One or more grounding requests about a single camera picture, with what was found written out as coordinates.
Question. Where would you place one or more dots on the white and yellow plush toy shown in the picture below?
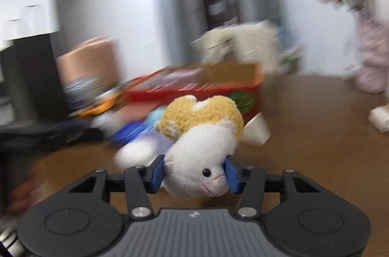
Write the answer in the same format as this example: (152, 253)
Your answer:
(203, 141)

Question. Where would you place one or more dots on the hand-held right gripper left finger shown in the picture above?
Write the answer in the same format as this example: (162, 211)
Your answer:
(156, 175)

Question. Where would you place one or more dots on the pink patterned pajamas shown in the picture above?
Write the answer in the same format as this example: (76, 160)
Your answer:
(372, 56)

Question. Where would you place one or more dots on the black cabinet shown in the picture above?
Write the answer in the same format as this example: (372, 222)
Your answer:
(33, 77)

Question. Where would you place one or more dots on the clear glass jar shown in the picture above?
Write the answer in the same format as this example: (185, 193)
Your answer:
(80, 91)

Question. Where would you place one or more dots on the pink suitcase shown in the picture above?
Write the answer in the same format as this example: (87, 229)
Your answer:
(91, 62)

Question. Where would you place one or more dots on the white soft pad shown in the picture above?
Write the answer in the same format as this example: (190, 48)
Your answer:
(136, 153)

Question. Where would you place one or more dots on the white foam block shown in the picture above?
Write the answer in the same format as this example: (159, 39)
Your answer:
(380, 120)

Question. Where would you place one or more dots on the light blue plush toy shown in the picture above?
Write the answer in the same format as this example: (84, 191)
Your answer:
(154, 120)

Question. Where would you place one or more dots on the white paper cup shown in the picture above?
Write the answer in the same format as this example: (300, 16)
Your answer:
(256, 131)

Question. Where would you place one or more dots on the red cardboard box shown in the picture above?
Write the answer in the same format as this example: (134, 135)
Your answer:
(194, 91)

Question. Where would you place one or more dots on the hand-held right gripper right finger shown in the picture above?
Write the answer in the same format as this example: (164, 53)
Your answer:
(232, 176)

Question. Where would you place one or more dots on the purple soft packet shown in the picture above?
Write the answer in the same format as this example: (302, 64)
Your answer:
(130, 132)

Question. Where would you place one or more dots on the beige coat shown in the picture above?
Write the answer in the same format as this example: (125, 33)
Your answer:
(246, 44)

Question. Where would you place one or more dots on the dark wooden door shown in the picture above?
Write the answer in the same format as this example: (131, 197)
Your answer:
(218, 4)

